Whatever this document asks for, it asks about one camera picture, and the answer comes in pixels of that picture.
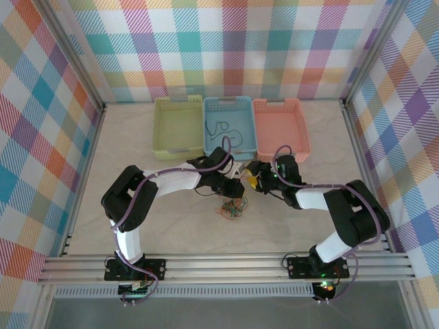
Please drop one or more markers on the aluminium right corner post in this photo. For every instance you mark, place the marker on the aluminium right corner post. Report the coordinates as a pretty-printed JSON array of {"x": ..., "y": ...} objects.
[{"x": 370, "y": 58}]

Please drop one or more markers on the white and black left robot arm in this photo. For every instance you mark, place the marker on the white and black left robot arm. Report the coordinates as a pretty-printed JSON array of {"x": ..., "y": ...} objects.
[{"x": 171, "y": 183}]

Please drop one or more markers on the light blue plastic basket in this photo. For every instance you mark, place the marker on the light blue plastic basket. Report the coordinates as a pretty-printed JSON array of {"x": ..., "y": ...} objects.
[{"x": 236, "y": 113}]

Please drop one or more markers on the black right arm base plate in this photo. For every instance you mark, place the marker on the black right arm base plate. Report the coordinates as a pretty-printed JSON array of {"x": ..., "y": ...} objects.
[{"x": 298, "y": 267}]

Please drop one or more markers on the aluminium corner post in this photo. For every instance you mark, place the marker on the aluminium corner post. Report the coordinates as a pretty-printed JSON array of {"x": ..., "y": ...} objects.
[
  {"x": 370, "y": 58},
  {"x": 79, "y": 61}
]

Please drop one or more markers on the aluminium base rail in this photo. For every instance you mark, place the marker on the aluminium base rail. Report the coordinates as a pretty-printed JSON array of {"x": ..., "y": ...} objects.
[{"x": 223, "y": 267}]

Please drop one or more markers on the yellow-green plastic basket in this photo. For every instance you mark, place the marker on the yellow-green plastic basket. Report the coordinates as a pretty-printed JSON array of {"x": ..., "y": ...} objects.
[{"x": 176, "y": 127}]

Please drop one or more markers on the aluminium left corner post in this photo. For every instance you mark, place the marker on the aluminium left corner post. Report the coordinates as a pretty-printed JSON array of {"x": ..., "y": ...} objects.
[{"x": 79, "y": 61}]

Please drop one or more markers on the salmon pink plastic basket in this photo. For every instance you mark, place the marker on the salmon pink plastic basket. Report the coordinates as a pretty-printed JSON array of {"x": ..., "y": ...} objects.
[{"x": 281, "y": 130}]

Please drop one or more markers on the aluminium right side rail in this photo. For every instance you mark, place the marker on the aluminium right side rail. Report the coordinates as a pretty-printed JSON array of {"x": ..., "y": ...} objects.
[{"x": 360, "y": 161}]

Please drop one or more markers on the aluminium left side rail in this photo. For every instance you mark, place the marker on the aluminium left side rail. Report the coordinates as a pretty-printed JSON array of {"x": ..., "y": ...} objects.
[{"x": 87, "y": 171}]

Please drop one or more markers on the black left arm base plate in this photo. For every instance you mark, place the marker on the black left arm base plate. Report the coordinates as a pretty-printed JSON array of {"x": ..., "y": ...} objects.
[{"x": 154, "y": 267}]

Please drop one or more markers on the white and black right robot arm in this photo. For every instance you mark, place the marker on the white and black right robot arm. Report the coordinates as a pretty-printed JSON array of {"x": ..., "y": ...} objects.
[{"x": 310, "y": 198}]

